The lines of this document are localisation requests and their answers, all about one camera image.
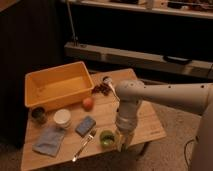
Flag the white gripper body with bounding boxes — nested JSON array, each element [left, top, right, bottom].
[[115, 126, 134, 152]]

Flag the dark red pepper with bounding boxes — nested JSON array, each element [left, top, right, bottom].
[[92, 83, 110, 96]]

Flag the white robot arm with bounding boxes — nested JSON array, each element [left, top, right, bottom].
[[115, 80, 213, 171]]

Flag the green plastic cup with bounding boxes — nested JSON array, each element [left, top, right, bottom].
[[99, 130, 115, 148]]

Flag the white paper cup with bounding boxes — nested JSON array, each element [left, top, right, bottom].
[[53, 109, 71, 129]]

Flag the blue sponge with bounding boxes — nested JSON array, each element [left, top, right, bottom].
[[75, 116, 96, 137]]

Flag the orange peach fruit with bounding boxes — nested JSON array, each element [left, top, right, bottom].
[[82, 97, 94, 111]]

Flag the low wooden shelf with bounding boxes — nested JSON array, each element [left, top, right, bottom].
[[64, 42, 213, 79]]

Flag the blue folded cloth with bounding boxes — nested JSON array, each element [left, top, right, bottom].
[[32, 126, 65, 157]]

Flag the black device on shelf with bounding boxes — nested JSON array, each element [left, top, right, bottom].
[[163, 56, 192, 65]]

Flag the yellow plastic bin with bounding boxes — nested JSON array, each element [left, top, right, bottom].
[[25, 61, 94, 111]]

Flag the metal pole stand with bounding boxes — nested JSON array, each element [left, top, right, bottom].
[[66, 0, 78, 46]]

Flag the upper shelf board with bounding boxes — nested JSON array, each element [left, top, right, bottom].
[[63, 0, 213, 20]]

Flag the black cables on floor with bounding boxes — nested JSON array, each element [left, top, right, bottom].
[[183, 138, 201, 169]]

